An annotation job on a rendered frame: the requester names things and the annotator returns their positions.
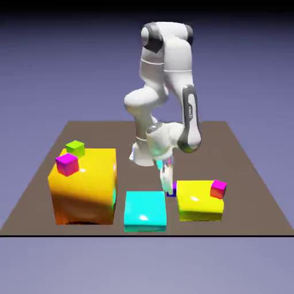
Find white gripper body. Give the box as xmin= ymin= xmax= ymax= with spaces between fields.
xmin=160 ymin=164 xmax=175 ymax=195

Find small blue cube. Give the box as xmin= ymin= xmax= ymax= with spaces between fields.
xmin=167 ymin=181 xmax=178 ymax=198

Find small red cube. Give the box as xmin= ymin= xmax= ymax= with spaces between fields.
xmin=210 ymin=179 xmax=227 ymax=200

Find small green cube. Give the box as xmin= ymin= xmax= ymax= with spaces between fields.
xmin=65 ymin=140 xmax=86 ymax=158

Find small magenta cube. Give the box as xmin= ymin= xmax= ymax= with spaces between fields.
xmin=55 ymin=152 xmax=80 ymax=177

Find large cyan box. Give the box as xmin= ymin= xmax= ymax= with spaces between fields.
xmin=123 ymin=190 xmax=168 ymax=233

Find large yellow box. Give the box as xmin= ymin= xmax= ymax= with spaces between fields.
xmin=176 ymin=180 xmax=225 ymax=223

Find large orange box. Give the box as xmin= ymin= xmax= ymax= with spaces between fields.
xmin=47 ymin=148 xmax=118 ymax=226

